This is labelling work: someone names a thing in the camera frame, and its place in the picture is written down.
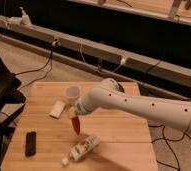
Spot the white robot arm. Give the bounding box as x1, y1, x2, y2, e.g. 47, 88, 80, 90
69, 78, 191, 134

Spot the white sponge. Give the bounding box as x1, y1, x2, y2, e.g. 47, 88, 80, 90
49, 101, 66, 119

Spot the translucent plastic cup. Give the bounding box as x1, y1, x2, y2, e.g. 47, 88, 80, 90
64, 86, 80, 105

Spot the white plastic bottle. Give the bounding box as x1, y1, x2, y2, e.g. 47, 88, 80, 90
62, 135, 100, 166

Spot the green bowl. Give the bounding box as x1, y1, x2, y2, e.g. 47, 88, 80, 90
118, 83, 125, 93

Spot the black rectangular remote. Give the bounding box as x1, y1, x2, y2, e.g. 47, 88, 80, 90
25, 131, 36, 157

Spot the black chair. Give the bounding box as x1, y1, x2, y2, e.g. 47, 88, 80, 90
0, 34, 27, 171

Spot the white hanging cable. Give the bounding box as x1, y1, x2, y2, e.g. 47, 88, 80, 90
78, 41, 127, 74

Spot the black floor cable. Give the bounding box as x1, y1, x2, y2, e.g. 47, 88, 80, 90
14, 41, 58, 91

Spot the white wall adapter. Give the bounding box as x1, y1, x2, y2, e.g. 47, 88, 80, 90
5, 6, 33, 28

